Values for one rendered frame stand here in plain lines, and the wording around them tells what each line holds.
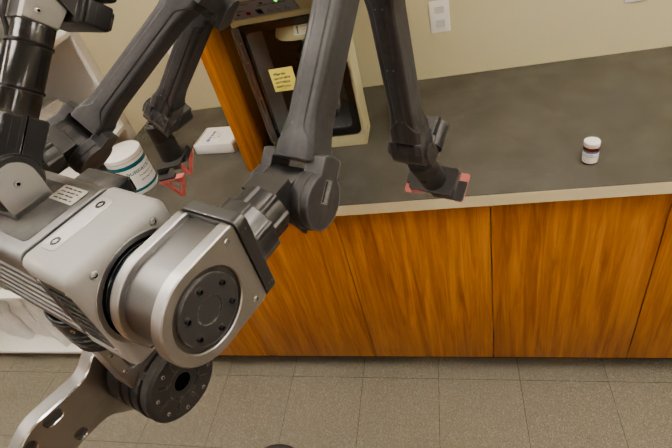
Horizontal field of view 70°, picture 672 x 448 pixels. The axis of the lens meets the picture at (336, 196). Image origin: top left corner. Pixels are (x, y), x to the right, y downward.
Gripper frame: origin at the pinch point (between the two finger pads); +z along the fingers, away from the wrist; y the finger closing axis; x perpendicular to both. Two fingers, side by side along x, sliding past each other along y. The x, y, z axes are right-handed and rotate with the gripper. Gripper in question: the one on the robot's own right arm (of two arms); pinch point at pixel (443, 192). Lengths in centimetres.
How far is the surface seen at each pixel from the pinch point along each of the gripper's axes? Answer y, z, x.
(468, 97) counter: 15, 39, -48
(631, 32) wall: -28, 55, -86
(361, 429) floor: 31, 79, 74
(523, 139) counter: -8.4, 29.2, -29.8
